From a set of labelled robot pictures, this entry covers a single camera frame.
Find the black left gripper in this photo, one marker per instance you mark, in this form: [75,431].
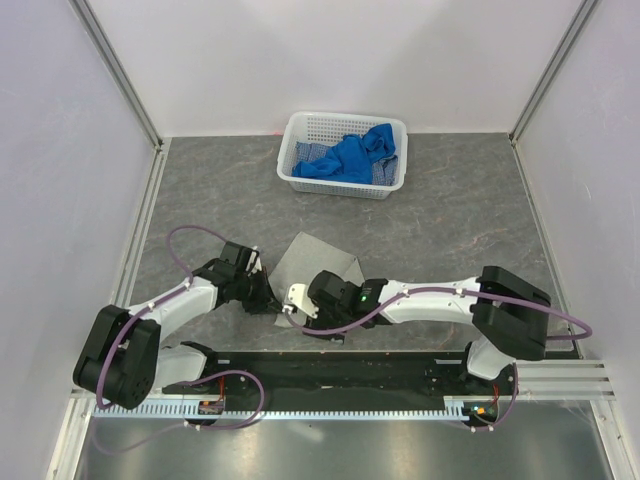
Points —
[264,303]

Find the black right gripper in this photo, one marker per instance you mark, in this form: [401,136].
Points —
[320,321]

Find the grey cloth napkin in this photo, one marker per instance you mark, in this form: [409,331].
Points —
[307,256]

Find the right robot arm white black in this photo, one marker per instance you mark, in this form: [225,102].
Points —
[501,306]

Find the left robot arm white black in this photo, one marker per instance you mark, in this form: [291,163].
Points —
[121,360]

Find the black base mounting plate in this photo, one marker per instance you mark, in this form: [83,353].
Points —
[432,375]

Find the blue checkered cloth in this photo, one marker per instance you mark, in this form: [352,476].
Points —
[310,151]

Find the blue towel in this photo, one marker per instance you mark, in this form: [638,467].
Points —
[350,155]

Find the white perforated plastic basket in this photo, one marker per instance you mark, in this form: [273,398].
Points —
[309,136]

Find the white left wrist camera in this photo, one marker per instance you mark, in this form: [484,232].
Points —
[254,264]

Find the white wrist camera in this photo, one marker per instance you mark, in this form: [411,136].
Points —
[254,264]
[297,301]

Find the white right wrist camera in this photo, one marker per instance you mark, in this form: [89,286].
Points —
[297,301]

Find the slotted cable duct rail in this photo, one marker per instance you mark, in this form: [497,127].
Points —
[326,406]

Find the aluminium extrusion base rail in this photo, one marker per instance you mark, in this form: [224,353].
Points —
[560,380]

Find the aluminium corner frame post left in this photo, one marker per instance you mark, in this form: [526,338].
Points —
[108,54]

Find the aluminium corner frame post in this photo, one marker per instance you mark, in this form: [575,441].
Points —
[108,54]
[566,44]

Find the aluminium corner frame post right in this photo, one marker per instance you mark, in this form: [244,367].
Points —
[566,44]

